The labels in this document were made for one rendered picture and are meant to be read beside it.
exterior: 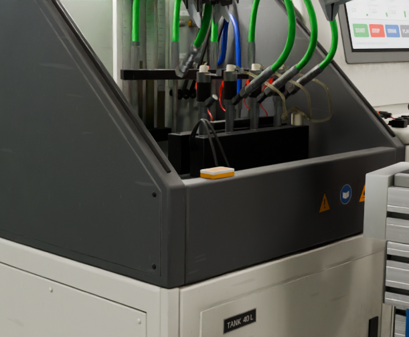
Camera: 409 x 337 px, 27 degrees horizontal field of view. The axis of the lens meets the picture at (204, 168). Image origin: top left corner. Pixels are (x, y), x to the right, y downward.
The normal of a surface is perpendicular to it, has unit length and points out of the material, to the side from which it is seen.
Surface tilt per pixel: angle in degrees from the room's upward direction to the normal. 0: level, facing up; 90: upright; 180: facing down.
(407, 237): 90
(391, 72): 76
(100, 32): 90
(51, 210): 90
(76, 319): 90
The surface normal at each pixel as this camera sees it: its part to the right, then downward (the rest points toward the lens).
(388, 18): 0.71, -0.12
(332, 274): 0.73, 0.12
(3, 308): -0.69, 0.11
